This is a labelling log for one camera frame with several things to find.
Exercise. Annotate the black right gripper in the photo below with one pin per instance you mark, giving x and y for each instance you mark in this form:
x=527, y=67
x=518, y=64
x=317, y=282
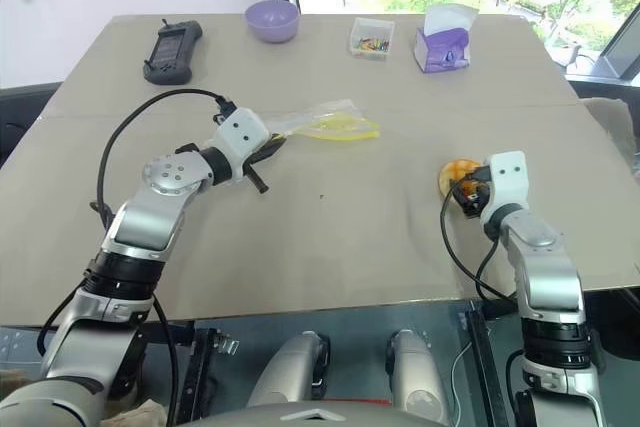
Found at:
x=481, y=194

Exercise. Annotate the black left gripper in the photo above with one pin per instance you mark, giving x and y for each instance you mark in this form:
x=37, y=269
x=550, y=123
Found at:
x=260, y=153

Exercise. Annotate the round orange snack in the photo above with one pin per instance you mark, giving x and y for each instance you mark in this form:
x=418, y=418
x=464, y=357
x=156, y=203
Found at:
x=454, y=173

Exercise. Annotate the clear plastic zip bag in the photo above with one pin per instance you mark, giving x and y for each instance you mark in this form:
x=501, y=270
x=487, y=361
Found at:
x=340, y=123

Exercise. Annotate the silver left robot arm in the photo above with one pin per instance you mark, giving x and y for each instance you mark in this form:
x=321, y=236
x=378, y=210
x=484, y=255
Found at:
x=150, y=217

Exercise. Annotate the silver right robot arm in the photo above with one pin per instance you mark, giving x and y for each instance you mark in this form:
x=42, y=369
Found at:
x=545, y=272

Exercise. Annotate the beige cardboard table cover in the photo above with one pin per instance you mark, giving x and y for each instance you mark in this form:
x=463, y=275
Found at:
x=320, y=247

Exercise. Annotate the purple bowl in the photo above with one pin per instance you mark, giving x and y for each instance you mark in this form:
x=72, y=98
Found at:
x=272, y=22

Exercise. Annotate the black handheld controller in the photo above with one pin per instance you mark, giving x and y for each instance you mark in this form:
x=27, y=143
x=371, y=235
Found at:
x=172, y=57

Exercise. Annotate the purple tissue box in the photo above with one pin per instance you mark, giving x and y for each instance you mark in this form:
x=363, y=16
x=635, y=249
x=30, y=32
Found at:
x=442, y=47

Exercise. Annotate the beige crumpled cloth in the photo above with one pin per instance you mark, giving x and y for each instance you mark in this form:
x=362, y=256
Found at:
x=612, y=122

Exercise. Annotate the clear box of coloured pins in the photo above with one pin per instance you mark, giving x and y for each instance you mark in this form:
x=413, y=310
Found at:
x=371, y=39

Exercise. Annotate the silver right robot leg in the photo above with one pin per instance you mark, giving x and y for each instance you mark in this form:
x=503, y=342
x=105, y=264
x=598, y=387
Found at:
x=415, y=377

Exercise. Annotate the silver robot leg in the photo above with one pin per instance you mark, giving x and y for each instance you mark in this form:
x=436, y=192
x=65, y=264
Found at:
x=290, y=372
x=415, y=377

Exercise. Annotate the grey monitor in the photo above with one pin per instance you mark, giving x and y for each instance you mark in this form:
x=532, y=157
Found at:
x=625, y=52

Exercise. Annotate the silver left robot leg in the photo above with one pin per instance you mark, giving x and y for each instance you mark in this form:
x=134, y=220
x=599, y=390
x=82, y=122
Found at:
x=290, y=372

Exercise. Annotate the black chair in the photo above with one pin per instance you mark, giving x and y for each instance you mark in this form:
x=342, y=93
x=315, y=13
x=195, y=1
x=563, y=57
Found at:
x=25, y=112

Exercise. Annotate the grey robot torso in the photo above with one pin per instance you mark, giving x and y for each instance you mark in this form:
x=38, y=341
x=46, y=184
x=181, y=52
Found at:
x=310, y=418

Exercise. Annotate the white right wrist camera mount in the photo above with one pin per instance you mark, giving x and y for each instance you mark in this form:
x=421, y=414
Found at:
x=510, y=177

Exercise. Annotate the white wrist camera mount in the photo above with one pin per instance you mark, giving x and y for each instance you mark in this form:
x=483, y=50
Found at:
x=510, y=177
x=242, y=132

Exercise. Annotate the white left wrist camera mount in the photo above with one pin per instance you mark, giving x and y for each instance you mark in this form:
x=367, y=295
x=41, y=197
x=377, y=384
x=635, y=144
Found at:
x=242, y=132

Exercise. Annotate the black table frame bar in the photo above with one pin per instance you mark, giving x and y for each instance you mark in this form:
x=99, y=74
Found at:
x=485, y=357

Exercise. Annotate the black bracket with metal clip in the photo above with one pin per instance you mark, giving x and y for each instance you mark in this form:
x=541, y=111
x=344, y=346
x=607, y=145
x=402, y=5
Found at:
x=200, y=362

